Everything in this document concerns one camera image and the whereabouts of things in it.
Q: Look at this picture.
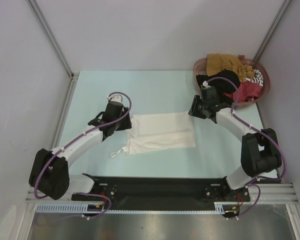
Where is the black tank top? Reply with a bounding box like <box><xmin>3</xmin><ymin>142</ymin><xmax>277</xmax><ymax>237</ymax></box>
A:
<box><xmin>195</xmin><ymin>70</ymin><xmax>241</xmax><ymax>105</ymax></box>

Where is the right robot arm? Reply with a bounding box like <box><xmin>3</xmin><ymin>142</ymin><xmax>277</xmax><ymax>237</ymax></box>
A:
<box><xmin>188</xmin><ymin>86</ymin><xmax>283</xmax><ymax>197</ymax></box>

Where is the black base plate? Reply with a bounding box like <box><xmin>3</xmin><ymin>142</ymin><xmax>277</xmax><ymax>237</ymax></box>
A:
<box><xmin>71</xmin><ymin>176</ymin><xmax>251</xmax><ymax>212</ymax></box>

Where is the white tank top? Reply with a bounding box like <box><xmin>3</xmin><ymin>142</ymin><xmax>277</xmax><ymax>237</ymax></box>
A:
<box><xmin>110</xmin><ymin>111</ymin><xmax>196</xmax><ymax>158</ymax></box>

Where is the grey cable duct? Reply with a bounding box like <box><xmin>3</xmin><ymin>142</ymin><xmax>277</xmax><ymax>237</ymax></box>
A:
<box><xmin>214</xmin><ymin>202</ymin><xmax>240</xmax><ymax>215</ymax></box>
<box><xmin>36</xmin><ymin>203</ymin><xmax>105</xmax><ymax>214</ymax></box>

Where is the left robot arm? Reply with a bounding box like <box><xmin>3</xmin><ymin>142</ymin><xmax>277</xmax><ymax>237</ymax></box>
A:
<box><xmin>28</xmin><ymin>101</ymin><xmax>132</xmax><ymax>200</ymax></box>

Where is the pink laundry basket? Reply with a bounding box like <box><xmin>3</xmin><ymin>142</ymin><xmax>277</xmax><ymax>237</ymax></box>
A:
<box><xmin>193</xmin><ymin>53</ymin><xmax>271</xmax><ymax>108</ymax></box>

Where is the mustard tank top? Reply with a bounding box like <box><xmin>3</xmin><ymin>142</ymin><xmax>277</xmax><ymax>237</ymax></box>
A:
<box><xmin>206</xmin><ymin>53</ymin><xmax>255</xmax><ymax>83</ymax></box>

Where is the striped tank top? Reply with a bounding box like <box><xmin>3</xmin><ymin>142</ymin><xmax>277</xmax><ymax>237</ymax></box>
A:
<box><xmin>245</xmin><ymin>69</ymin><xmax>264</xmax><ymax>88</ymax></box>

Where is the left grey cable duct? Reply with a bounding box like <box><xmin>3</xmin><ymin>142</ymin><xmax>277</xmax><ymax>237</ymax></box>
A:
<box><xmin>36</xmin><ymin>203</ymin><xmax>105</xmax><ymax>214</ymax></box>

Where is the red tank top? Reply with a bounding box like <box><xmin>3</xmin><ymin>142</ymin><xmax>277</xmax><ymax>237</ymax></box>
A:
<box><xmin>224</xmin><ymin>81</ymin><xmax>262</xmax><ymax>103</ymax></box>

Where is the aluminium frame rail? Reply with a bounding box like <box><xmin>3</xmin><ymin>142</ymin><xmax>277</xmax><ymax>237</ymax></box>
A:
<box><xmin>25</xmin><ymin>183</ymin><xmax>299</xmax><ymax>205</ymax></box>

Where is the right grey cable duct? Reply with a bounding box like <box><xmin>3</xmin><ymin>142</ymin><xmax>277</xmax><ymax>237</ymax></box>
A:
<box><xmin>214</xmin><ymin>202</ymin><xmax>240</xmax><ymax>215</ymax></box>

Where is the purple cable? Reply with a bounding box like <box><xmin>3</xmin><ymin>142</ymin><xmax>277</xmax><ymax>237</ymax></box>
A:
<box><xmin>202</xmin><ymin>76</ymin><xmax>289</xmax><ymax>221</ymax></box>
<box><xmin>33</xmin><ymin>91</ymin><xmax>134</xmax><ymax>226</ymax></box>

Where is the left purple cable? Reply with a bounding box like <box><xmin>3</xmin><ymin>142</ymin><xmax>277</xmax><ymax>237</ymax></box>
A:
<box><xmin>33</xmin><ymin>91</ymin><xmax>134</xmax><ymax>226</ymax></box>

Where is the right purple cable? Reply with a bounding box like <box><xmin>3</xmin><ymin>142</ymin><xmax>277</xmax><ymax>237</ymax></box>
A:
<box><xmin>202</xmin><ymin>76</ymin><xmax>289</xmax><ymax>221</ymax></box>

